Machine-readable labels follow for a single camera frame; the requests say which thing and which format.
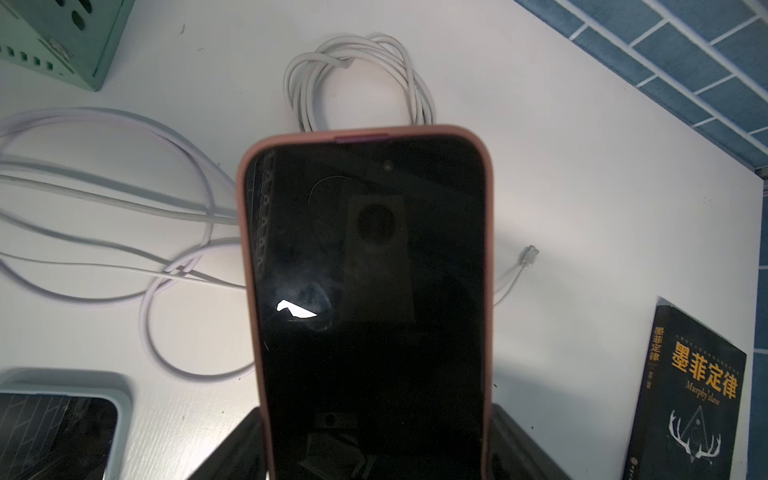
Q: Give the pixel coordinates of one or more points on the mint green perforated basket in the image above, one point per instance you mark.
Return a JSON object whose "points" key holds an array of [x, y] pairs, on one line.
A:
{"points": [[73, 41]]}

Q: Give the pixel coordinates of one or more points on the phone with pink case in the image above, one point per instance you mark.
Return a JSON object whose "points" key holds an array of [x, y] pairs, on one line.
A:
{"points": [[369, 273]]}

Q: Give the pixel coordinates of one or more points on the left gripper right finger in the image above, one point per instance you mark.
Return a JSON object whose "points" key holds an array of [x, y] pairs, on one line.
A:
{"points": [[513, 454]]}

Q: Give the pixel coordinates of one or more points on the phone with light blue case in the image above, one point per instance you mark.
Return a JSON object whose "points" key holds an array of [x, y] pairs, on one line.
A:
{"points": [[63, 423]]}

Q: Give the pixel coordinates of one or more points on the black Murphy's law book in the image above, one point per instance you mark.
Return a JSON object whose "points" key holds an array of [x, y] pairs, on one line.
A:
{"points": [[688, 406]]}

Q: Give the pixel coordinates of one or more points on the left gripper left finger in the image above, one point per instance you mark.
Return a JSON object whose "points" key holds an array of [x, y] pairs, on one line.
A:
{"points": [[241, 455]]}

